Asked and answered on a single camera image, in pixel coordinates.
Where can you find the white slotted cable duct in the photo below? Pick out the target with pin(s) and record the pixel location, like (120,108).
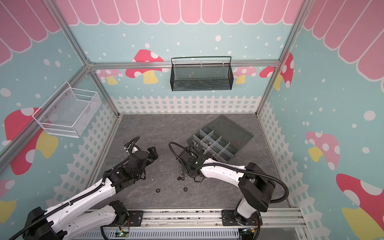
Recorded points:
(161,234)

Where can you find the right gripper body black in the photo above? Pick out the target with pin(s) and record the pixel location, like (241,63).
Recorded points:
(190,152)

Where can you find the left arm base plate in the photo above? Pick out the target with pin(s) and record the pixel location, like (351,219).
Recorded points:
(131,219)

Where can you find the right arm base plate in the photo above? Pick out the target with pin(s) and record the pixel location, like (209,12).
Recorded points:
(232,218)

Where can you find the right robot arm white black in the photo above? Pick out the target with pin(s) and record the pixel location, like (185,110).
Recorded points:
(259,190)

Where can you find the dark green compartment organizer box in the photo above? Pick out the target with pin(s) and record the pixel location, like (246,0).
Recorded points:
(220,140)

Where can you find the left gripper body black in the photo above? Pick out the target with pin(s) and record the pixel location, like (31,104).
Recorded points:
(138,174)

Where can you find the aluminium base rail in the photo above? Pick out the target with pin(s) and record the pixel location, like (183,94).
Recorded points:
(212,217)

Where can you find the white wire mesh basket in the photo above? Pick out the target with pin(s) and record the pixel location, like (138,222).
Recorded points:
(68,113)

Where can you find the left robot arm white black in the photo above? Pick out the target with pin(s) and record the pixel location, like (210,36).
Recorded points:
(70,218)

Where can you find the black wire mesh basket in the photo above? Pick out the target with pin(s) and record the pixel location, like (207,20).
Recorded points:
(213,73)

